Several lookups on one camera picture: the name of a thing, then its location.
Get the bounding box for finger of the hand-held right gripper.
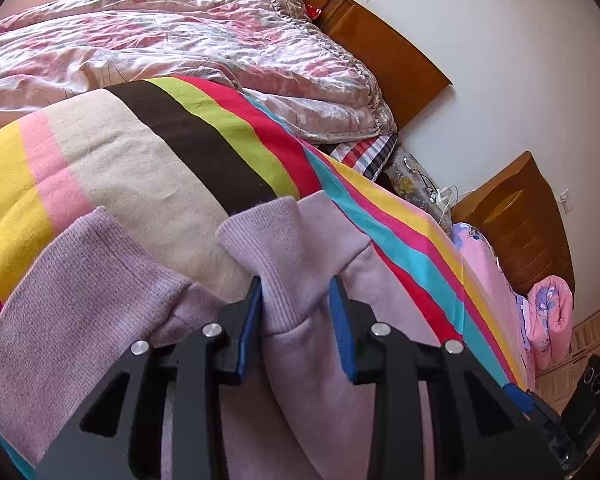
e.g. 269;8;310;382
502;383;573;463

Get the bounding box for black eyeglasses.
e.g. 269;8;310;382
402;156;438;195

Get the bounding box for padded wooden headboard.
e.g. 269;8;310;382
452;151;577;297

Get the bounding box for lilac knit sweater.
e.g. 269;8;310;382
0;194;461;480

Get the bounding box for colourful striped blanket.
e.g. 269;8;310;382
0;76;530;480

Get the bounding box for plain wooden headboard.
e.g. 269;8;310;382
242;0;453;133

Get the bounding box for rolled pink floral quilt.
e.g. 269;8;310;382
515;274;576;372

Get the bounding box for purple floral pillow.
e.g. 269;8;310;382
454;222;486;251

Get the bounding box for pink bedsheet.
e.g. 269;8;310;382
452;222;537;392

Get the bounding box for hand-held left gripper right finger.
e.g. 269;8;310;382
328;276;537;480

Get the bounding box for white charger with cable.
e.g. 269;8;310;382
430;185;461;213

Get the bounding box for plaid pillow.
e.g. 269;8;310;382
329;132;400;182

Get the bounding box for floral covered nightstand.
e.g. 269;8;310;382
382;145;455;235

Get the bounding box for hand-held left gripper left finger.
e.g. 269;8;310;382
32;276;266;480

